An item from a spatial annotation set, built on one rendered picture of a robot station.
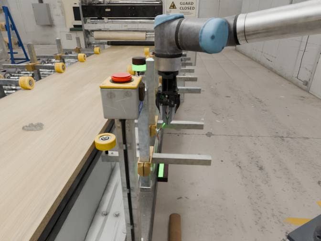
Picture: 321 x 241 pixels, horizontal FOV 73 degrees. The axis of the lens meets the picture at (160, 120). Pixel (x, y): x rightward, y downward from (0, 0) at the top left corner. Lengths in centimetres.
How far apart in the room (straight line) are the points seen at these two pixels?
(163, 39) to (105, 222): 69
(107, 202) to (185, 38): 72
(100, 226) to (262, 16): 88
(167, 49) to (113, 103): 32
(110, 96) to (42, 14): 1072
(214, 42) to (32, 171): 66
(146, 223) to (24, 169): 43
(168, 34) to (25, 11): 1116
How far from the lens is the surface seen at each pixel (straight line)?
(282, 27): 71
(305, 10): 70
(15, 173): 81
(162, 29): 69
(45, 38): 1144
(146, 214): 84
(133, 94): 41
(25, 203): 69
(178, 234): 158
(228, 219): 181
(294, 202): 212
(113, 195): 103
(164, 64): 70
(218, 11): 999
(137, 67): 93
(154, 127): 101
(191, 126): 107
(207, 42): 62
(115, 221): 94
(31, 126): 108
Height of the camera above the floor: 134
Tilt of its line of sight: 26 degrees down
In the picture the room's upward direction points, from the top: straight up
